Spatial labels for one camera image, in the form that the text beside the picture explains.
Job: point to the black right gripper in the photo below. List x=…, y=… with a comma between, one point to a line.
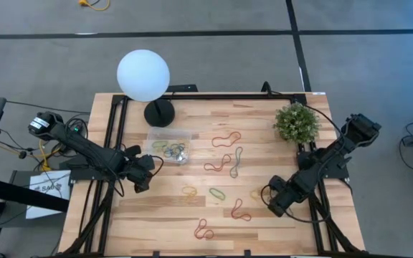
x=296, y=191

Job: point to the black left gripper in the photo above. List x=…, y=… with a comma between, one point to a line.
x=133, y=170

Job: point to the yellow rubber band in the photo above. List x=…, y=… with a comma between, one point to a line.
x=192, y=194
x=256, y=198

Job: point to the green rubber band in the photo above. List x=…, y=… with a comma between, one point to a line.
x=152, y=144
x=211, y=190

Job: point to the red rubber band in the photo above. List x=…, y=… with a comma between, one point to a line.
x=235, y=211
x=201, y=229
x=227, y=139
x=221, y=163

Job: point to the clear plastic bin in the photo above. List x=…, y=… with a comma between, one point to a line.
x=183, y=134

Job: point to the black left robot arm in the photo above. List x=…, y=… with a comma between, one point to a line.
x=84, y=150

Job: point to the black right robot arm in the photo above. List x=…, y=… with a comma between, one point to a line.
x=335, y=157

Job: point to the green potted plant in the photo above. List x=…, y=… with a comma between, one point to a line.
x=296, y=123

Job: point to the black power box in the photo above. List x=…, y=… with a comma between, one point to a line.
x=186, y=88

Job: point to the white globe lamp black base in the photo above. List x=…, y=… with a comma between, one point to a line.
x=143, y=75

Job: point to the white printed paper sheet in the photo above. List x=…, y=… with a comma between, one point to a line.
x=48, y=200

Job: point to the black beam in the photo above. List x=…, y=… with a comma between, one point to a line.
x=13, y=191

